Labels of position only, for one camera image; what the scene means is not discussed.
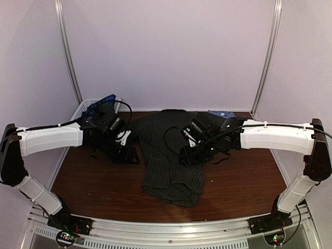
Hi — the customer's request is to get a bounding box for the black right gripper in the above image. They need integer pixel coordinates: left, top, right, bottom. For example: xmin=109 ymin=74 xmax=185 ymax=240
xmin=179 ymin=137 xmax=219 ymax=168

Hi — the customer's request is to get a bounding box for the black pinstriped long sleeve shirt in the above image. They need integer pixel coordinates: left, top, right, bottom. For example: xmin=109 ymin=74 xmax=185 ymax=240
xmin=129 ymin=109 xmax=204 ymax=207

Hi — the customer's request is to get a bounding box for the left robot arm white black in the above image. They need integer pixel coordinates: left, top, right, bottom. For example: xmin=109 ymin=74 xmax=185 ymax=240
xmin=1 ymin=115 xmax=140 ymax=230

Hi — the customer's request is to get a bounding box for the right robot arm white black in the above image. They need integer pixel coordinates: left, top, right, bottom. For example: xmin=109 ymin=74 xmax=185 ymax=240
xmin=179 ymin=114 xmax=331 ymax=229

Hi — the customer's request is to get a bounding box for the dark blue plaid shirt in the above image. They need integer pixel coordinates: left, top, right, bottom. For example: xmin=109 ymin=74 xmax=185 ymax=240
xmin=80 ymin=94 xmax=118 ymax=120

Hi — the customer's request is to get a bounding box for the light blue checked folded shirt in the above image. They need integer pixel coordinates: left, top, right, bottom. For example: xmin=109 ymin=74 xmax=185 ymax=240
xmin=208 ymin=110 xmax=236 ymax=119

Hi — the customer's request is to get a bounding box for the white plastic laundry basket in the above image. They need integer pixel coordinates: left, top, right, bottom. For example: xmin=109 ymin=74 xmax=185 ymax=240
xmin=70 ymin=96 xmax=122 ymax=121

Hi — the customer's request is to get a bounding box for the left round controller board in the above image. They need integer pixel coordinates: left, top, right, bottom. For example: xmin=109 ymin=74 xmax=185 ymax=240
xmin=56 ymin=231 xmax=78 ymax=247

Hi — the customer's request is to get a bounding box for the round controller board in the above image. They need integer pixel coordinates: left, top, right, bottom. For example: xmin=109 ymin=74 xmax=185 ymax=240
xmin=264 ymin=231 xmax=285 ymax=247
xmin=56 ymin=231 xmax=78 ymax=247

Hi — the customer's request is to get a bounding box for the right round controller board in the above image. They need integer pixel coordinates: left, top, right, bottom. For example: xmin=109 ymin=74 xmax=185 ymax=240
xmin=264 ymin=231 xmax=285 ymax=247

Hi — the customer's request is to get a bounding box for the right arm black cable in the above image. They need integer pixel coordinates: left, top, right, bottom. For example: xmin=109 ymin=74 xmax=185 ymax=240
xmin=163 ymin=125 xmax=332 ymax=159

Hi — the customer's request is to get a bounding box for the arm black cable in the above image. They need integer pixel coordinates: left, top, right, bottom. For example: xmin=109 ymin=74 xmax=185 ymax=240
xmin=90 ymin=101 xmax=133 ymax=130
xmin=163 ymin=125 xmax=332 ymax=159

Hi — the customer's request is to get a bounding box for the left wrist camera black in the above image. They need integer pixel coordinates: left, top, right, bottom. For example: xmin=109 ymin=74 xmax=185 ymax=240
xmin=93 ymin=103 xmax=131 ymax=146

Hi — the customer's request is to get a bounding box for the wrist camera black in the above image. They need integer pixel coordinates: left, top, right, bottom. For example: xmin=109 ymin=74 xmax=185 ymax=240
xmin=183 ymin=113 xmax=221 ymax=147
xmin=93 ymin=103 xmax=131 ymax=146

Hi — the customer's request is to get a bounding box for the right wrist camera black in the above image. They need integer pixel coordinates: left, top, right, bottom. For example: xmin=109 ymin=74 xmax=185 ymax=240
xmin=183 ymin=113 xmax=221 ymax=147

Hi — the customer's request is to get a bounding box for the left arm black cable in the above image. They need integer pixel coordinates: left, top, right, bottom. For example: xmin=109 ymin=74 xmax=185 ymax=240
xmin=90 ymin=101 xmax=133 ymax=130

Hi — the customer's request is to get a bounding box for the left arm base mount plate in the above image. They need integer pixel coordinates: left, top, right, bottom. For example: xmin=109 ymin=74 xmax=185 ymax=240
xmin=47 ymin=214 xmax=92 ymax=236

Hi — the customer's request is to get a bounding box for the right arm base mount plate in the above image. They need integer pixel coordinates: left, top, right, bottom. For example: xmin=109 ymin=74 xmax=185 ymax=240
xmin=248 ymin=214 xmax=293 ymax=234

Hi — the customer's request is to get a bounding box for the aluminium front rail base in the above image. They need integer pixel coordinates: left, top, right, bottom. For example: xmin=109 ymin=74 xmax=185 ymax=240
xmin=19 ymin=202 xmax=320 ymax=249

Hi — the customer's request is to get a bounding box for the left aluminium frame post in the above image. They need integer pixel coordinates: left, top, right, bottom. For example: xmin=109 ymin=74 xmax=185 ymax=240
xmin=54 ymin=0 xmax=83 ymax=104

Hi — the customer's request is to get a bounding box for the aluminium frame post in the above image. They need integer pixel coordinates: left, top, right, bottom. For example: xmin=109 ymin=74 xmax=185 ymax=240
xmin=54 ymin=0 xmax=83 ymax=104
xmin=251 ymin=0 xmax=283 ymax=117

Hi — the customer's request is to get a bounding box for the right aluminium frame post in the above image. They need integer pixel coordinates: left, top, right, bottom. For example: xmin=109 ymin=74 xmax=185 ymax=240
xmin=251 ymin=0 xmax=283 ymax=117

